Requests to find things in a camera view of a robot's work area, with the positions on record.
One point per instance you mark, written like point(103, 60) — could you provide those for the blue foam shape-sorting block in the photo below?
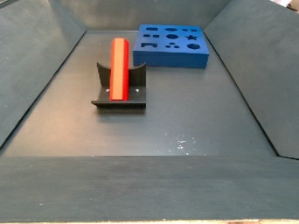
point(170, 46)

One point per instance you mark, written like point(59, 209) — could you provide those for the black curved holder stand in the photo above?
point(137, 89)

